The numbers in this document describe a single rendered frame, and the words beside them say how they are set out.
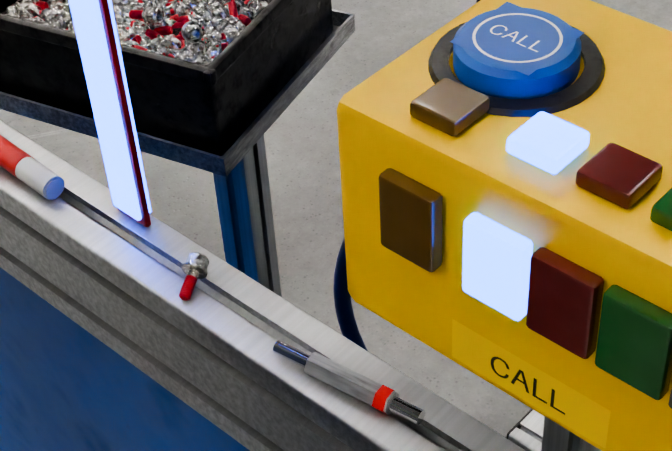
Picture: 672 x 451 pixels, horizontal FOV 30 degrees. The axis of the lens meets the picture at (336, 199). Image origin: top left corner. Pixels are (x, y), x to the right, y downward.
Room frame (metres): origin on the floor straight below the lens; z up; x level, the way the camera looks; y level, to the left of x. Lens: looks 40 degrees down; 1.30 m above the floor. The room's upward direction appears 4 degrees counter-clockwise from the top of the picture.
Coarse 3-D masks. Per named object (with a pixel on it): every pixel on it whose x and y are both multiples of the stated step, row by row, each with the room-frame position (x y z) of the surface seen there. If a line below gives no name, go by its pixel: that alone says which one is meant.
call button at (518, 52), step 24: (480, 24) 0.34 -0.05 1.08; (504, 24) 0.34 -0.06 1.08; (528, 24) 0.34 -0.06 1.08; (552, 24) 0.34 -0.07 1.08; (456, 48) 0.33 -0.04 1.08; (480, 48) 0.32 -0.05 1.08; (504, 48) 0.32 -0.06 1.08; (528, 48) 0.32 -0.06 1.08; (552, 48) 0.32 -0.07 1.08; (576, 48) 0.32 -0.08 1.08; (456, 72) 0.33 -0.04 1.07; (480, 72) 0.31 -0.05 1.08; (504, 72) 0.31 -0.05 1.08; (528, 72) 0.31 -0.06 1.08; (552, 72) 0.31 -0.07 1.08; (576, 72) 0.32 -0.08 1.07; (504, 96) 0.31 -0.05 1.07; (528, 96) 0.31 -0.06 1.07
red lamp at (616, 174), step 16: (608, 144) 0.28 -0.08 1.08; (592, 160) 0.27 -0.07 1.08; (608, 160) 0.27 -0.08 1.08; (624, 160) 0.27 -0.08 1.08; (640, 160) 0.27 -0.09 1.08; (576, 176) 0.27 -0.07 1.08; (592, 176) 0.27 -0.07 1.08; (608, 176) 0.26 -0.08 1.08; (624, 176) 0.26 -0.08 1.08; (640, 176) 0.26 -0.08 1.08; (656, 176) 0.27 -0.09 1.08; (592, 192) 0.26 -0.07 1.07; (608, 192) 0.26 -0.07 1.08; (624, 192) 0.26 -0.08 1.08; (640, 192) 0.26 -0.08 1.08; (624, 208) 0.26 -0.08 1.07
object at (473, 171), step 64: (512, 0) 0.37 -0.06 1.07; (576, 0) 0.37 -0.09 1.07; (448, 64) 0.33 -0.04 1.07; (640, 64) 0.32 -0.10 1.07; (384, 128) 0.30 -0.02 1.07; (512, 128) 0.30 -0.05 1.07; (640, 128) 0.29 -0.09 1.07; (448, 192) 0.29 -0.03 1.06; (512, 192) 0.27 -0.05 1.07; (576, 192) 0.27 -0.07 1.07; (384, 256) 0.30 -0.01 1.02; (448, 256) 0.28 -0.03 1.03; (576, 256) 0.25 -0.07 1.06; (640, 256) 0.24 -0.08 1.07; (448, 320) 0.28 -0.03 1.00; (512, 320) 0.27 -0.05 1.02; (512, 384) 0.27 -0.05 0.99; (576, 384) 0.25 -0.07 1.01; (640, 448) 0.23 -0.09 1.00
